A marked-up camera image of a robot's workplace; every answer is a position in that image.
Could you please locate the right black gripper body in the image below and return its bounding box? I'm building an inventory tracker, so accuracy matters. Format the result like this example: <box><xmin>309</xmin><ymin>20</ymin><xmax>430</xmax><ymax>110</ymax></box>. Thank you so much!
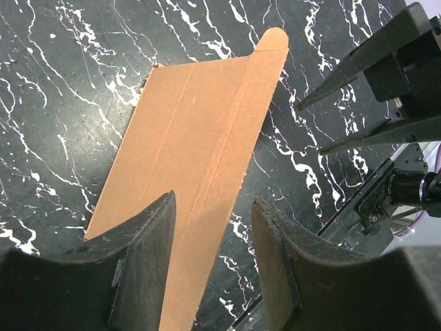
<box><xmin>361</xmin><ymin>2</ymin><xmax>440</xmax><ymax>117</ymax></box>

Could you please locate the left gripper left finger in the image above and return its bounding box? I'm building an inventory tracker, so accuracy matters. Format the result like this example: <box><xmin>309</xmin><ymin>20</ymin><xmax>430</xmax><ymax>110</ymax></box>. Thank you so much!
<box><xmin>1</xmin><ymin>192</ymin><xmax>176</xmax><ymax>330</ymax></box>

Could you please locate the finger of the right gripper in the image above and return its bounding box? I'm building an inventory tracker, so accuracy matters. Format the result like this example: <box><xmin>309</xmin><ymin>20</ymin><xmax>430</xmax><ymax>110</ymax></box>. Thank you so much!
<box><xmin>297</xmin><ymin>6</ymin><xmax>431</xmax><ymax>110</ymax></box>
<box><xmin>320</xmin><ymin>117</ymin><xmax>440</xmax><ymax>155</ymax></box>

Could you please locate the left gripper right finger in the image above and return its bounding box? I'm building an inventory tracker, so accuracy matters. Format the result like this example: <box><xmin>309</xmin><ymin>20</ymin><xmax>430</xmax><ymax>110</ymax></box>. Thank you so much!
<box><xmin>252</xmin><ymin>199</ymin><xmax>440</xmax><ymax>330</ymax></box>

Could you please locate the cardboard box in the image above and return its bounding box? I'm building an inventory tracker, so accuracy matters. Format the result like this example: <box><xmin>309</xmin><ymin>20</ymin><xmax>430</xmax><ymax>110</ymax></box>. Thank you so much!
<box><xmin>85</xmin><ymin>28</ymin><xmax>289</xmax><ymax>330</ymax></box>

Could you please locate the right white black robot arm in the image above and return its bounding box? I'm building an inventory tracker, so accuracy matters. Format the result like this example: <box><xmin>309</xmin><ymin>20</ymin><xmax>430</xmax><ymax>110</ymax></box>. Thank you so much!
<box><xmin>297</xmin><ymin>2</ymin><xmax>440</xmax><ymax>234</ymax></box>

